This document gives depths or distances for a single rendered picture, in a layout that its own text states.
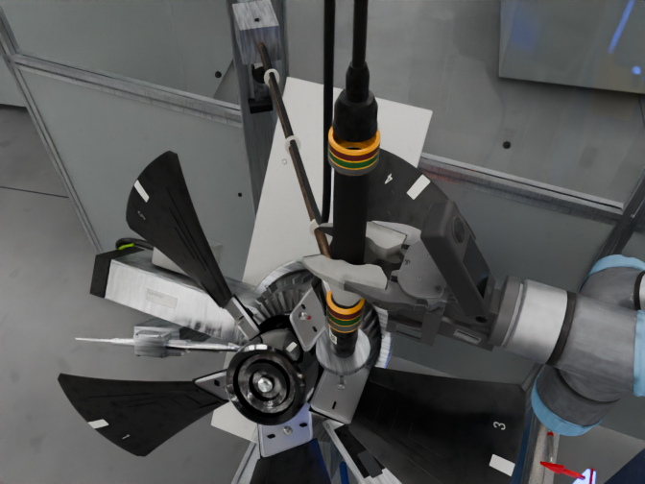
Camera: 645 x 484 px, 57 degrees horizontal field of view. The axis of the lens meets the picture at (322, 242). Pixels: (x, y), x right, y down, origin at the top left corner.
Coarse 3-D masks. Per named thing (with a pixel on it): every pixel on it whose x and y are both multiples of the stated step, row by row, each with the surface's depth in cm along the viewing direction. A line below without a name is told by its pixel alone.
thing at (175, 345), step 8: (112, 344) 105; (120, 344) 104; (128, 344) 104; (168, 344) 101; (176, 344) 101; (184, 344) 100; (192, 344) 100; (200, 344) 100; (208, 344) 100; (216, 344) 99; (216, 352) 99
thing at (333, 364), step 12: (324, 288) 73; (324, 300) 74; (324, 312) 73; (324, 336) 78; (360, 336) 78; (324, 348) 77; (360, 348) 77; (324, 360) 76; (336, 360) 76; (348, 360) 76; (360, 360) 76; (336, 372) 75; (348, 372) 75
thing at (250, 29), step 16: (240, 0) 108; (256, 0) 109; (240, 16) 106; (256, 16) 106; (272, 16) 106; (240, 32) 103; (256, 32) 104; (272, 32) 105; (240, 48) 108; (256, 48) 106; (272, 48) 107
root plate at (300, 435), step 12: (300, 420) 91; (264, 432) 88; (276, 432) 89; (300, 432) 91; (312, 432) 93; (264, 444) 88; (276, 444) 89; (288, 444) 90; (300, 444) 91; (264, 456) 88
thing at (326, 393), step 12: (324, 372) 87; (360, 372) 88; (324, 384) 86; (336, 384) 86; (348, 384) 87; (360, 384) 87; (324, 396) 85; (336, 396) 85; (348, 396) 86; (360, 396) 86; (324, 408) 84; (336, 408) 84; (348, 408) 85; (348, 420) 83
